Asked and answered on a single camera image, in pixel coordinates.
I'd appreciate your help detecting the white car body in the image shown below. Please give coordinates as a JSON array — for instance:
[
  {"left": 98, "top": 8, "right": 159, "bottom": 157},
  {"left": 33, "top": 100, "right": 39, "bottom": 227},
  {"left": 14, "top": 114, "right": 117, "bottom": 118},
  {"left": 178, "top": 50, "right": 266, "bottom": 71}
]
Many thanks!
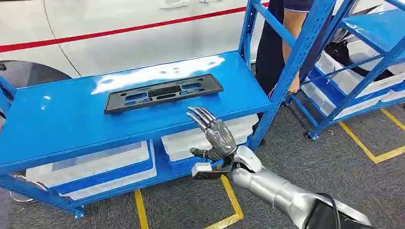
[{"left": 0, "top": 0, "right": 270, "bottom": 79}]

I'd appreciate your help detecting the person's hand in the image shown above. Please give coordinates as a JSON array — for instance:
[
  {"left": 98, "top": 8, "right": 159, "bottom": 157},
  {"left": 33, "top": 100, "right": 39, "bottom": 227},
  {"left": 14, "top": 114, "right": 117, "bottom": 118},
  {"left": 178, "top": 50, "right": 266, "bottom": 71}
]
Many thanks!
[{"left": 287, "top": 72, "right": 300, "bottom": 94}]

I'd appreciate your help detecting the black plastic plate frame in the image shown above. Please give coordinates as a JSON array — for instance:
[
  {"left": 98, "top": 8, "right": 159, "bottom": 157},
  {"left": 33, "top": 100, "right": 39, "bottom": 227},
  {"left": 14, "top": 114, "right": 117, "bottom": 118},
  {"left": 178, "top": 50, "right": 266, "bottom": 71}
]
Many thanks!
[{"left": 104, "top": 73, "right": 224, "bottom": 115}]

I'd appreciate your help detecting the blue metal shelf rack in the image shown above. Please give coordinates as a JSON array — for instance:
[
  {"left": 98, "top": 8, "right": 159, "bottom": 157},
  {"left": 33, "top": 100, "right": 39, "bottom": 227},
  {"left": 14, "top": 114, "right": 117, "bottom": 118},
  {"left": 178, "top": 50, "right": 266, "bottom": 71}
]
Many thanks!
[
  {"left": 0, "top": 0, "right": 338, "bottom": 220},
  {"left": 285, "top": 0, "right": 405, "bottom": 141}
]

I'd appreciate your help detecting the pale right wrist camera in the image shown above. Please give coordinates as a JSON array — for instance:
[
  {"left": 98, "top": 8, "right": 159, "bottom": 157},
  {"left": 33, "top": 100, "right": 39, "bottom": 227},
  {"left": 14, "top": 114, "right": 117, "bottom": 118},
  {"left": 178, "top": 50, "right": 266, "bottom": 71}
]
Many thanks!
[{"left": 191, "top": 162, "right": 223, "bottom": 181}]

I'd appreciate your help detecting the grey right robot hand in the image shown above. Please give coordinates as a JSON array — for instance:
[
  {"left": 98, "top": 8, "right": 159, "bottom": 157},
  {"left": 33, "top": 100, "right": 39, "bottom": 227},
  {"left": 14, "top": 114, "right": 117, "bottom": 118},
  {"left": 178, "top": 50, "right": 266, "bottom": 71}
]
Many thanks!
[{"left": 186, "top": 106, "right": 238, "bottom": 162}]

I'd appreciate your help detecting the person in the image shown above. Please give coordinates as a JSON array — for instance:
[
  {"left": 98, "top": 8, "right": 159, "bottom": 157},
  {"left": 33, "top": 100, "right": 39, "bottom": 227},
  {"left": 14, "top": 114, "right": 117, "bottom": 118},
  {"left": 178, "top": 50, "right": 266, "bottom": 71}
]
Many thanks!
[{"left": 255, "top": 0, "right": 337, "bottom": 96}]

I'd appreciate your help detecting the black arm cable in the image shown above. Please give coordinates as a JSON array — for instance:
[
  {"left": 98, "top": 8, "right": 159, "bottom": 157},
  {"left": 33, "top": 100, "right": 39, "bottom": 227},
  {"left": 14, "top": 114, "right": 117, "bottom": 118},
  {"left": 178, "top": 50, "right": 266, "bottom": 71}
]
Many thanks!
[{"left": 316, "top": 192, "right": 341, "bottom": 229}]

